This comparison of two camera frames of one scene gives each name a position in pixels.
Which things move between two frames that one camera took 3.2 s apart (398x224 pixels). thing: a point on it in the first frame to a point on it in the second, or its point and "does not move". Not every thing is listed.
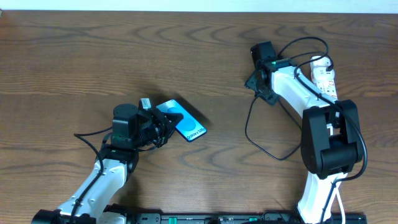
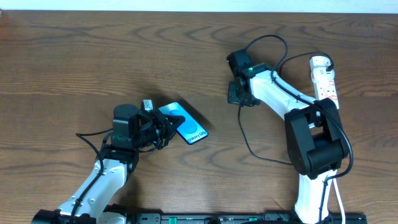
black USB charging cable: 329,68 to 329,67
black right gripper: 257,84 to 234,93
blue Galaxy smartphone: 188,128 does not move
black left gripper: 160,125 does not move
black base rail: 244,218 does not move
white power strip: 326,81 does not move
